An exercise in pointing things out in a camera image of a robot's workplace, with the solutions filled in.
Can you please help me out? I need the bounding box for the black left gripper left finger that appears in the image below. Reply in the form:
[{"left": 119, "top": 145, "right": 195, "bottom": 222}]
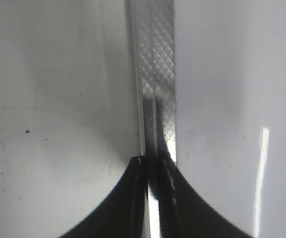
[{"left": 62, "top": 156, "right": 146, "bottom": 238}]

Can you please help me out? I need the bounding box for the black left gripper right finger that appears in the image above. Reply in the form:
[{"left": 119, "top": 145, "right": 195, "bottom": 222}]
[{"left": 147, "top": 143, "right": 249, "bottom": 238}]

